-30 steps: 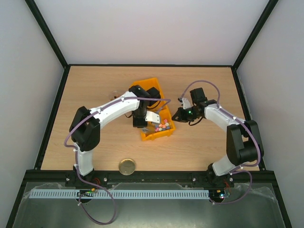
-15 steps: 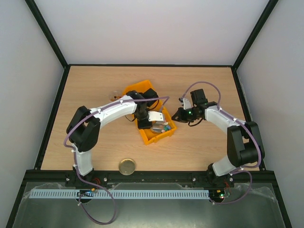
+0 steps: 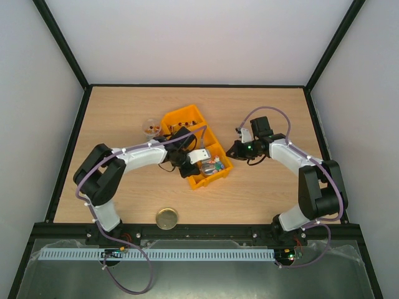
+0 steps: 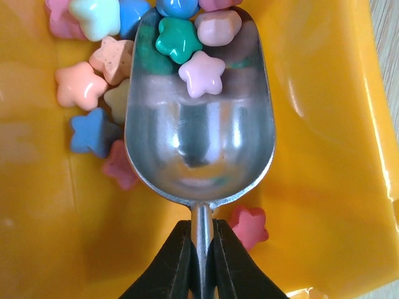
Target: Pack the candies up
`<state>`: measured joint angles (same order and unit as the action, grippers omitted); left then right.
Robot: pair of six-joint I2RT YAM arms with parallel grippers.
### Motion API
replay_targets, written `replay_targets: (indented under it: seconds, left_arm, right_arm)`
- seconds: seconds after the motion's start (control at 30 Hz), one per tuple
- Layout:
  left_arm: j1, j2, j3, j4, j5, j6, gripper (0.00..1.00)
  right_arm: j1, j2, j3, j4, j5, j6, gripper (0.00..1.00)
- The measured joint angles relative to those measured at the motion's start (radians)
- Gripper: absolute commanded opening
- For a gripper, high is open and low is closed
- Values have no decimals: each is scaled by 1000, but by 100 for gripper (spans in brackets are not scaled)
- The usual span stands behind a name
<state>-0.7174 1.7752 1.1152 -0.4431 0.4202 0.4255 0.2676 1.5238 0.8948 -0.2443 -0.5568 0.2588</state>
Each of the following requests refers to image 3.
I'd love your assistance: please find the yellow star candy bin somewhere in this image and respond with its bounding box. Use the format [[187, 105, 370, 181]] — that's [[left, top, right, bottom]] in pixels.
[[188, 143, 233, 190]]

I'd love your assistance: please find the metal scoop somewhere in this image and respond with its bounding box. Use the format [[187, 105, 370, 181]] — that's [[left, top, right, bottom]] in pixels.
[[201, 163, 219, 176]]

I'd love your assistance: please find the yellow lollipop bin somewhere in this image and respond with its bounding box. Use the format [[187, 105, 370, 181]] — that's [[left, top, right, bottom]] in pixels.
[[160, 104, 209, 136]]

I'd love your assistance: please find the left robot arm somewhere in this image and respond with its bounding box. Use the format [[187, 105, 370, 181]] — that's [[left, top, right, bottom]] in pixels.
[[73, 128, 200, 232]]

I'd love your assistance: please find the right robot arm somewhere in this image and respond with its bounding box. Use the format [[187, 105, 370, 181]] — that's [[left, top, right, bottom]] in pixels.
[[226, 116, 348, 244]]

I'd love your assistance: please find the clear glass jar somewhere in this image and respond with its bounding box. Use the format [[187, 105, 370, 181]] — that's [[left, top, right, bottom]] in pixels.
[[142, 118, 161, 140]]

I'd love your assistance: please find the gold jar lid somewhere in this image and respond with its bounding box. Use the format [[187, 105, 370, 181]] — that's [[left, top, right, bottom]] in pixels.
[[155, 207, 178, 230]]

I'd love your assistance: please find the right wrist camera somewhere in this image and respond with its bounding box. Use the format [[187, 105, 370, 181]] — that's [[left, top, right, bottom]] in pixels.
[[236, 127, 253, 143]]

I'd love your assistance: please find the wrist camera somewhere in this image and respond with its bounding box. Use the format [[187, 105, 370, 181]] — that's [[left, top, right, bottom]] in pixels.
[[188, 148, 211, 164], [236, 127, 253, 143]]

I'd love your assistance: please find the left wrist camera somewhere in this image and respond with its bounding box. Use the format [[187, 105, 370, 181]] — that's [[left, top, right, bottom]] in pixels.
[[188, 148, 211, 164]]

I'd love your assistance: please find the grey slotted cable duct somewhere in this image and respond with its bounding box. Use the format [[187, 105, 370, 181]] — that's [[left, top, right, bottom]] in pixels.
[[38, 248, 275, 262]]

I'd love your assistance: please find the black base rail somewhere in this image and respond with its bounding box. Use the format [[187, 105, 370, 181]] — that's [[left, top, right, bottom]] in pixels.
[[31, 221, 362, 247]]

